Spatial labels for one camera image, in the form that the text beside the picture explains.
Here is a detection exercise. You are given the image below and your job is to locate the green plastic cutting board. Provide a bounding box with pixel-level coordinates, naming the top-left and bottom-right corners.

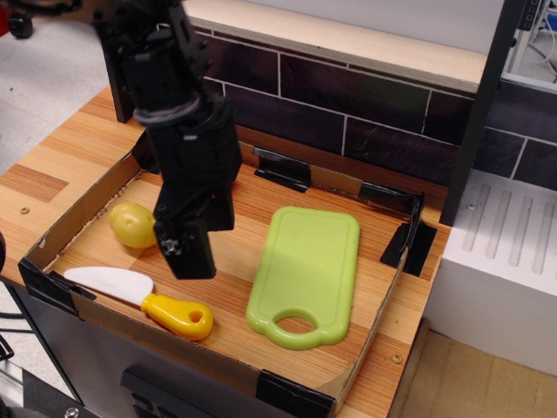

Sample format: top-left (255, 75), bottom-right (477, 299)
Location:
top-left (246, 206), bottom-right (360, 350)

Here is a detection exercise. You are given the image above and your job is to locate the yellow toy potato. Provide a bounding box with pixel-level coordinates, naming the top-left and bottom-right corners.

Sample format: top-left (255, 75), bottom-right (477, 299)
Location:
top-left (109, 202), bottom-right (157, 249)

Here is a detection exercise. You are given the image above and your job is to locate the black box under table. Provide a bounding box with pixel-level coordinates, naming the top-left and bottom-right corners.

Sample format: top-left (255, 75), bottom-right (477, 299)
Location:
top-left (120, 367), bottom-right (266, 417)

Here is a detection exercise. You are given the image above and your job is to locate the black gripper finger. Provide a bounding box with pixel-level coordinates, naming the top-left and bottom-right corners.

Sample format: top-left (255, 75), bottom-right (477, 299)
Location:
top-left (198, 185), bottom-right (235, 233)
top-left (154, 218), bottom-right (216, 280)

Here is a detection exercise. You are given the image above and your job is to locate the white toy knife yellow handle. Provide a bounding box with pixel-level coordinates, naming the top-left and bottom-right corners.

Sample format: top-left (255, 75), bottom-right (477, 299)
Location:
top-left (64, 266), bottom-right (214, 341)

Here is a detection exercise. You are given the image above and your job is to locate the wooden shelf with dark posts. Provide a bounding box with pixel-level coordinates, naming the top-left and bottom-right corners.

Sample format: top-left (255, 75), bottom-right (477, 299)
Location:
top-left (91, 0), bottom-right (532, 226)

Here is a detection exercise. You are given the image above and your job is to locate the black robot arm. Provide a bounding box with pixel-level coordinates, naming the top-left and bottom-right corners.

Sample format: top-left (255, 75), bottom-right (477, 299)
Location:
top-left (8, 1), bottom-right (242, 279)

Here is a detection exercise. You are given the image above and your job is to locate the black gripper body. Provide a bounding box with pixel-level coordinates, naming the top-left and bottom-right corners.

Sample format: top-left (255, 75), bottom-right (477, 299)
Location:
top-left (133, 93), bottom-right (243, 227)

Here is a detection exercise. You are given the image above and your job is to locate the white ribbed drain board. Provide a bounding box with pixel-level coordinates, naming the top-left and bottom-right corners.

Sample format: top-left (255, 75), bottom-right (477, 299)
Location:
top-left (424, 171), bottom-right (556, 374)

